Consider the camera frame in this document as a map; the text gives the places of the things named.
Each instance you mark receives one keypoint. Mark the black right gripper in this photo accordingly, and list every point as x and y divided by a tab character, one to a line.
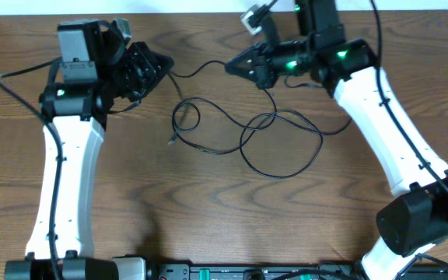
260	60

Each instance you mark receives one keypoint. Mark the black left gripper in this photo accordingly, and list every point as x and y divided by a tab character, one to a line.
153	70

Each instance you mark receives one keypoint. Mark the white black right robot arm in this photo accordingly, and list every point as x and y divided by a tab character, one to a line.
351	73

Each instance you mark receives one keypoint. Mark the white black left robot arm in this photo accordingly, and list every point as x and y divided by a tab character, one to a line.
99	62

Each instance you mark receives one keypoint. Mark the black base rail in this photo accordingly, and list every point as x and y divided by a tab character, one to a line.
326	270

